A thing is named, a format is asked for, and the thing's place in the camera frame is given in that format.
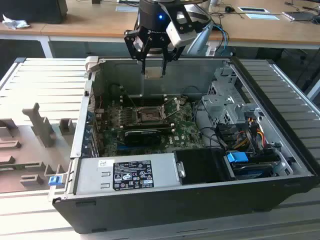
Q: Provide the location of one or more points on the pale blue sheet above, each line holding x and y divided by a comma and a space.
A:
263, 17

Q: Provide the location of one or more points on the grey framed desk port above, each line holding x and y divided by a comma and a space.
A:
126, 8

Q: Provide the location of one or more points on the grey power supply with label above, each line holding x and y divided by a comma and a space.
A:
90, 180

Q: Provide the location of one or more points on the coin cell battery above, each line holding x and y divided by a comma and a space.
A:
183, 101

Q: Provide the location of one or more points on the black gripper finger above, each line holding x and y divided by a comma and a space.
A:
132, 47
175, 55

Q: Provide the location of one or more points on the silver CPU plate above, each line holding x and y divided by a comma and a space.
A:
153, 72

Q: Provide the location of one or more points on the grey parts rack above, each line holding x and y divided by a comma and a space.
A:
30, 150

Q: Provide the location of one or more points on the white framed desk port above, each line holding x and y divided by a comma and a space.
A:
253, 9

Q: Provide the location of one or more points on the CPU socket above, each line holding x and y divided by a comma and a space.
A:
147, 115

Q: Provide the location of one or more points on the hard disk in blue carrier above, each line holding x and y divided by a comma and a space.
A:
236, 157

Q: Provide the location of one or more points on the wooden desk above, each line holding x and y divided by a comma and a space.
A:
250, 28

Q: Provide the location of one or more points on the green motherboard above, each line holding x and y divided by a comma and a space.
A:
185, 135

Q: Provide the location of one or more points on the black open PC case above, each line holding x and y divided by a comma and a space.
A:
150, 212

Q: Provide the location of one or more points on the crumpled white paper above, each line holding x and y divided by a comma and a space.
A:
15, 23

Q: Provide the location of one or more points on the metal drive cage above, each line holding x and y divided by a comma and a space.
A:
217, 105

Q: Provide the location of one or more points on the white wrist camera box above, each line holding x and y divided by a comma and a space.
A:
178, 37

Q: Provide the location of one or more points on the blue case latch clip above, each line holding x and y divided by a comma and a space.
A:
55, 181

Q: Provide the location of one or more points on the black graphics card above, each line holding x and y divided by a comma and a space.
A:
142, 137

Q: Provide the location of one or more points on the black computer mouse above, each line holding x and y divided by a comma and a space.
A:
229, 9

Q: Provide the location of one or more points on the blue expansion slot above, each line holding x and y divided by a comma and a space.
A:
125, 149

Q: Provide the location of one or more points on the grey flat laptop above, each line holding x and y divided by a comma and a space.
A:
298, 16

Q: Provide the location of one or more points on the black box on desk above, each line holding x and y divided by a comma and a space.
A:
32, 11

